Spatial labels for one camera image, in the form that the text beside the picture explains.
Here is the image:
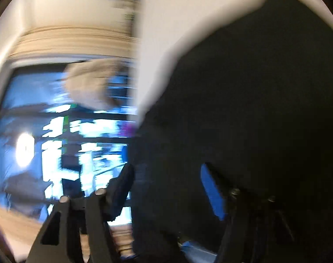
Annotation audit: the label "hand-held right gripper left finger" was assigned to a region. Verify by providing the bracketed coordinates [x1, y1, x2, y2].
[27, 164, 135, 263]

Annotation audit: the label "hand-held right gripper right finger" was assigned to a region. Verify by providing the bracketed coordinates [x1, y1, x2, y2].
[200, 162, 299, 263]

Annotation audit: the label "black pants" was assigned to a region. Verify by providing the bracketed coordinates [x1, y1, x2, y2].
[129, 0, 333, 263]

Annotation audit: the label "blue plastic stool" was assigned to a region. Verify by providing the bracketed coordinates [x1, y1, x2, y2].
[179, 240, 219, 258]

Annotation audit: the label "beige puffer jacket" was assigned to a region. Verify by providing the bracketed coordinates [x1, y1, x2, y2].
[64, 59, 129, 110]

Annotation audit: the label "large window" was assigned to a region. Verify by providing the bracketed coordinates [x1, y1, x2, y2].
[0, 60, 137, 225]

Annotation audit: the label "cream curtain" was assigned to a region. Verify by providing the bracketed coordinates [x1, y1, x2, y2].
[7, 26, 141, 61]

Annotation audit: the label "bed with white sheet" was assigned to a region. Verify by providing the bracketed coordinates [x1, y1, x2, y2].
[136, 0, 310, 116]

